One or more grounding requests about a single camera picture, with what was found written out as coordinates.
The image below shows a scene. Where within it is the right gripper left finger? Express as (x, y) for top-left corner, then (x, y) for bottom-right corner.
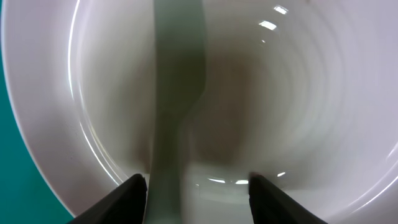
(69, 174), (147, 224)

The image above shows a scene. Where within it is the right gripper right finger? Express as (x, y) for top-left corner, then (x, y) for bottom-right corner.
(248, 172), (326, 224)

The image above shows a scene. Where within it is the pink plate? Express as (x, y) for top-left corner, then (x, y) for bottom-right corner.
(1, 0), (397, 223)

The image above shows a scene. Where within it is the teal serving tray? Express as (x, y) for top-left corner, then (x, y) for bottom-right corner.
(0, 6), (75, 224)

